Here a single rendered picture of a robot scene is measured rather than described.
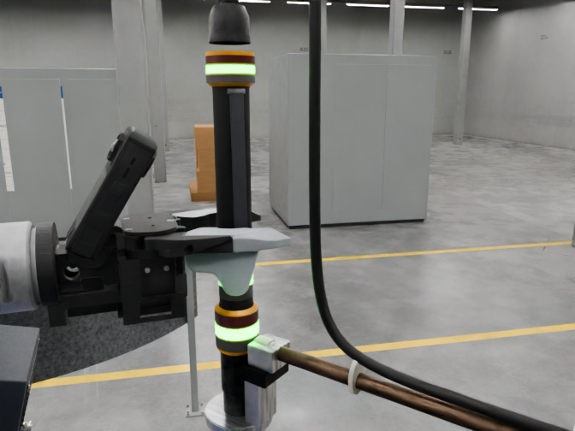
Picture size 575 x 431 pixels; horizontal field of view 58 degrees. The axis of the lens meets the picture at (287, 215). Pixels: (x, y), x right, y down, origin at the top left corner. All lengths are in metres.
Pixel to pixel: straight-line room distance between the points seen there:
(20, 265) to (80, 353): 2.15
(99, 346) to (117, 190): 2.20
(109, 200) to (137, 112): 4.37
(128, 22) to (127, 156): 4.41
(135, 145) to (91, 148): 6.18
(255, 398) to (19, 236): 0.26
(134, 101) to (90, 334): 2.68
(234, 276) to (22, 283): 0.17
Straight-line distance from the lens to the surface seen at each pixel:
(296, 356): 0.49
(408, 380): 0.44
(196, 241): 0.43
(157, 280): 0.46
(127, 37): 4.82
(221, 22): 0.47
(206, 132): 8.60
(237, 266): 0.45
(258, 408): 0.53
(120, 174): 0.44
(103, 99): 6.55
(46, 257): 0.45
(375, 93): 6.94
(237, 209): 0.46
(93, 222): 0.45
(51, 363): 2.58
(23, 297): 0.46
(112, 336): 2.63
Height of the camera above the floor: 1.79
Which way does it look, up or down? 14 degrees down
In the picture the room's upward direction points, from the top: straight up
